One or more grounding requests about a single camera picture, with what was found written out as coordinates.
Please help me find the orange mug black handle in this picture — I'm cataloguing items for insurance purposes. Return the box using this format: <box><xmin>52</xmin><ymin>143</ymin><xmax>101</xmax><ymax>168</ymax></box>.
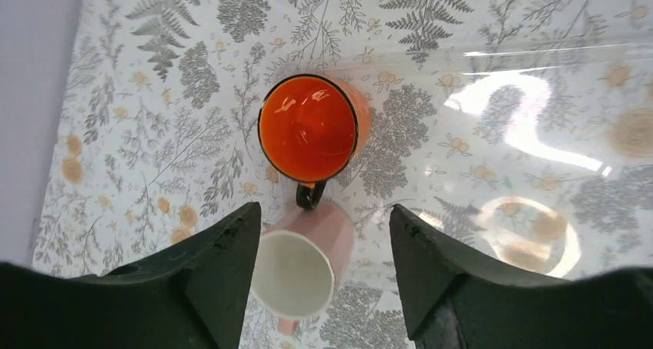
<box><xmin>258</xmin><ymin>73</ymin><xmax>372</xmax><ymax>210</ymax></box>

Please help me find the floral patterned tablecloth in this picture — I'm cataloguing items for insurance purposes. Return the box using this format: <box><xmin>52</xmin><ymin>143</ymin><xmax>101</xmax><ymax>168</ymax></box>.
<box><xmin>32</xmin><ymin>0</ymin><xmax>652</xmax><ymax>348</ymax></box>

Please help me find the pink white mug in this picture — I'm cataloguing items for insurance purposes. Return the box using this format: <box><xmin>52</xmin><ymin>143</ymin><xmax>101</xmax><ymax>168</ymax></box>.
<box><xmin>251</xmin><ymin>201</ymin><xmax>354</xmax><ymax>336</ymax></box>

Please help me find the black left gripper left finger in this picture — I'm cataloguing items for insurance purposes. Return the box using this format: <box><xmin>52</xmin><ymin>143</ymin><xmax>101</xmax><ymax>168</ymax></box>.
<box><xmin>1</xmin><ymin>202</ymin><xmax>261</xmax><ymax>348</ymax></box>

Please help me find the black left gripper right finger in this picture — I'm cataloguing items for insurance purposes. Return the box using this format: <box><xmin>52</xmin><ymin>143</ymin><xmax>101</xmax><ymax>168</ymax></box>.
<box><xmin>389</xmin><ymin>205</ymin><xmax>652</xmax><ymax>348</ymax></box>

